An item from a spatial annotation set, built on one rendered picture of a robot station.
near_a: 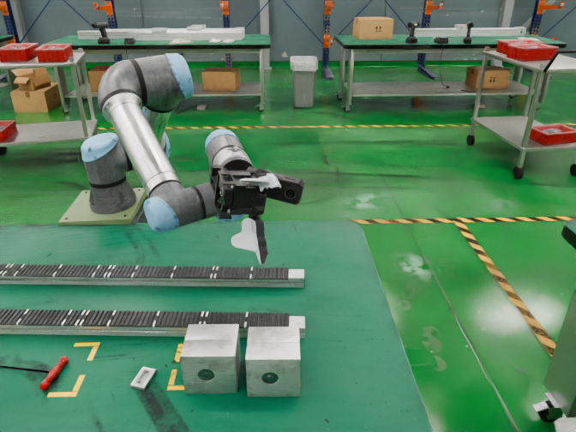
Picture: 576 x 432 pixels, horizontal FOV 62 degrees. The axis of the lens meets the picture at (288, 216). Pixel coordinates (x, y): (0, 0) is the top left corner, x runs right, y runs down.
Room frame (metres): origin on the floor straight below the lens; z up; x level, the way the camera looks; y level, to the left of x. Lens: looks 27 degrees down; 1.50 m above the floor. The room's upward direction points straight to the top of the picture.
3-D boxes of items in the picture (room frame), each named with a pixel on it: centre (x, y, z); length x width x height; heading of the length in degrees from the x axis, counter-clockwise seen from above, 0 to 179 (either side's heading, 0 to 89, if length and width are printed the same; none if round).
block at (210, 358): (0.72, 0.15, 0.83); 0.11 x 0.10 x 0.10; 1
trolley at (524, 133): (4.00, -2.06, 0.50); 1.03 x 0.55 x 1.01; 7
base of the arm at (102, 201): (1.46, 0.59, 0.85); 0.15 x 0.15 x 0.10
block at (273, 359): (0.71, 0.03, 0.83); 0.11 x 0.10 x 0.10; 0
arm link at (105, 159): (1.46, 0.59, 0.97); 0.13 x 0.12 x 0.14; 123
